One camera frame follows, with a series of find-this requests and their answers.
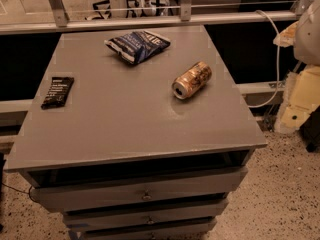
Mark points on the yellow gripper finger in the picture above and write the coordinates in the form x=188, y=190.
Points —
x=301, y=98

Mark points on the orange soda can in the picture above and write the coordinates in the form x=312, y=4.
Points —
x=196, y=77

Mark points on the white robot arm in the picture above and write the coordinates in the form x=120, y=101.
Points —
x=303, y=36

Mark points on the bottom grey drawer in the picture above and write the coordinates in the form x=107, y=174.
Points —
x=148, y=232

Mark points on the grey drawer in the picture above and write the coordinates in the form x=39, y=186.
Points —
x=159, y=187
x=148, y=232
x=149, y=214

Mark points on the grey drawer cabinet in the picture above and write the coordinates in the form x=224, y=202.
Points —
x=123, y=122

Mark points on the blue chip bag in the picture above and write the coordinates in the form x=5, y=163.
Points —
x=138, y=46

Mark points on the black snack bar wrapper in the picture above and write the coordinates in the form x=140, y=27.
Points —
x=58, y=93

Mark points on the middle grey drawer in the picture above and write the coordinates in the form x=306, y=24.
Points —
x=149, y=214

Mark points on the top grey drawer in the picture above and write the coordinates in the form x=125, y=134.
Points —
x=159, y=187

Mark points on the metal railing frame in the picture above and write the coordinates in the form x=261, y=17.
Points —
x=44, y=16

